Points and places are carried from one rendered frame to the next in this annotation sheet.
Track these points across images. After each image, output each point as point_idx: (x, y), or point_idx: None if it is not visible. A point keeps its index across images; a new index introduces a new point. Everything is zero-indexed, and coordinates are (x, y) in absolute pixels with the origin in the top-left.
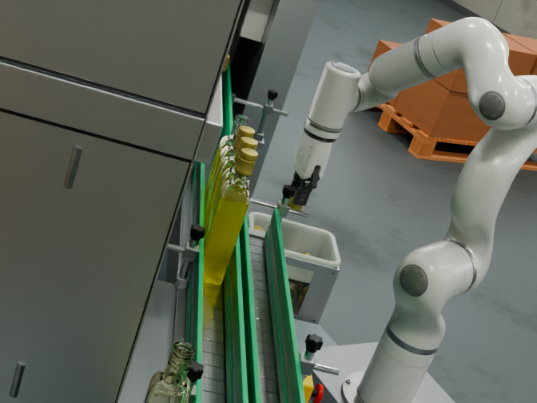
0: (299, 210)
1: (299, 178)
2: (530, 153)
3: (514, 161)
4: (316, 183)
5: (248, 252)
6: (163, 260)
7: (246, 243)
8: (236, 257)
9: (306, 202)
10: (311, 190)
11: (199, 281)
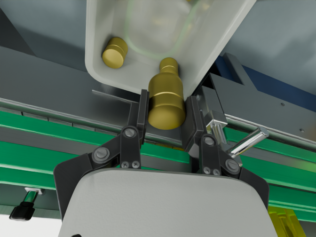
0: (249, 147)
1: (140, 146)
2: None
3: None
4: (268, 197)
5: (306, 207)
6: (69, 55)
7: (292, 205)
8: (306, 211)
9: (197, 102)
10: (216, 142)
11: (311, 221)
